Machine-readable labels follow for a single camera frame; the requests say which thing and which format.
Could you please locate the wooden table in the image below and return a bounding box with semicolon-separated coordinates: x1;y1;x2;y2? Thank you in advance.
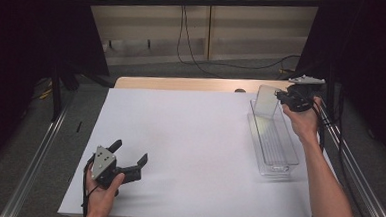
114;71;301;99

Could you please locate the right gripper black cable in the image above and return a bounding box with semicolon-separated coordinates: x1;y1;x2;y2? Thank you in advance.
309;97;330;154

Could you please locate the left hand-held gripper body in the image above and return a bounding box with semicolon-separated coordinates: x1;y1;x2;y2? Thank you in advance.
90;144;127;190

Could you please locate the white table board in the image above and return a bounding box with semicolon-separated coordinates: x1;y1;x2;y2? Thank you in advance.
57;81;365;217

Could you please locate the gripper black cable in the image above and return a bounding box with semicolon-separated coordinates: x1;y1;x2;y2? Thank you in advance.
79;154;96;217
309;97;330;154

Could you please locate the black curtain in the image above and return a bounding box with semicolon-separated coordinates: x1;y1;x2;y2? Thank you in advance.
0;0;115;179
290;0;386;171

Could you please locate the person's left hand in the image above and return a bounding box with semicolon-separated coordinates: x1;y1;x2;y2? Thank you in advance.
82;170;127;217

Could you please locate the black horizontal frame bar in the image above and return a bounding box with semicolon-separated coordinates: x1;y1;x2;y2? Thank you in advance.
85;0;323;19

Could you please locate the black hanging wall cable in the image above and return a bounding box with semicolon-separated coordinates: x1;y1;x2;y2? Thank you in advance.
175;5;228;80

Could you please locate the person's right hand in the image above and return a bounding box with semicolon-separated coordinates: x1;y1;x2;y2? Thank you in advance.
279;94;323;146

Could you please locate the clear plastic storage box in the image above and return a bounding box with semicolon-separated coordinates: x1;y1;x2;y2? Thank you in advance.
244;96;304;179

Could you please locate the black floor cable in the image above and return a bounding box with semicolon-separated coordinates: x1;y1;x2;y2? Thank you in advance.
196;49;302;74

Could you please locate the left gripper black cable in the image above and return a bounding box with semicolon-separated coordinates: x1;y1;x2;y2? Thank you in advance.
79;154;96;217

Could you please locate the aluminium floor rail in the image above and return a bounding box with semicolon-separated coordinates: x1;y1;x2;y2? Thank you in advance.
303;92;386;217
0;87;78;217

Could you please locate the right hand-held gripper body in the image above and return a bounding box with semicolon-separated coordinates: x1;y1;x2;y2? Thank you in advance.
280;73;327;114

